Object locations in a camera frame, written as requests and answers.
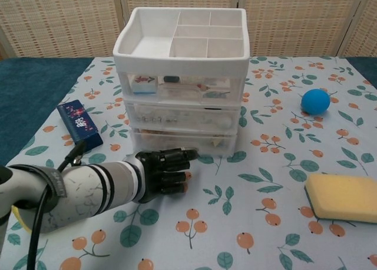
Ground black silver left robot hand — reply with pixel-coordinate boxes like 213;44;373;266
135;147;198;205

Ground clear drawer with gold trinket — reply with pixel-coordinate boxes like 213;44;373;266
131;127;239;159

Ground clear drawer with mahjong tile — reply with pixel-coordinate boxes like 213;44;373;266
126;74;243;105

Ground floral fruit print tablecloth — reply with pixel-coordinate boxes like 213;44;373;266
0;56;377;270

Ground white mahjong tile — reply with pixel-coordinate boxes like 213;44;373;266
131;75;158;94

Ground navy blue printed box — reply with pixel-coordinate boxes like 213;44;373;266
56;99;104;150

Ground yellow tub with green lid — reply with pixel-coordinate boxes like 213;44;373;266
11;206;33;233

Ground blue ball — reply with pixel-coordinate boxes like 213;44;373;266
300;88;330;115

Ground yellow sponge with green base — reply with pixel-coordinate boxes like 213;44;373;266
304;173;377;223

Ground bamboo folding screen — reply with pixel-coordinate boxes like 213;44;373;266
0;0;377;58

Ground silver bead chain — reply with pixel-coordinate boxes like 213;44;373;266
137;116;179;124

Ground clear drawer with bead chain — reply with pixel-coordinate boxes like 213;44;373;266
127;100;242;133

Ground white plastic drawer organizer frame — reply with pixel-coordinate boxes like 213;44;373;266
113;6;251;160

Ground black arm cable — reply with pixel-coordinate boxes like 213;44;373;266
27;140;88;270

